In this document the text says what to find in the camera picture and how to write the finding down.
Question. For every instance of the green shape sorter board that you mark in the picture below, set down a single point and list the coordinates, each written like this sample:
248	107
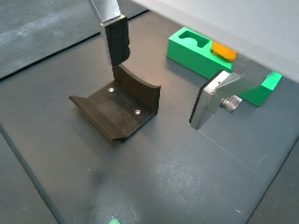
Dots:
190	49

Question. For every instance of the gripper left finger 2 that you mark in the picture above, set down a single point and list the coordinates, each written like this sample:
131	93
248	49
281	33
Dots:
114	28

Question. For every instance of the yellow pentagon block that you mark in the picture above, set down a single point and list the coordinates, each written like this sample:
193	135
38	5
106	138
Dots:
224	52

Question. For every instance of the gripper right finger 2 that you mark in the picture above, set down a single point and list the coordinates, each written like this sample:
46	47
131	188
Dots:
220	91

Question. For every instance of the green arch block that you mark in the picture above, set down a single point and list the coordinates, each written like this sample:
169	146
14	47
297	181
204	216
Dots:
115	221

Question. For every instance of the black curved holder bracket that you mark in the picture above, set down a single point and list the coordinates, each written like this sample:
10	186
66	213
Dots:
122	106

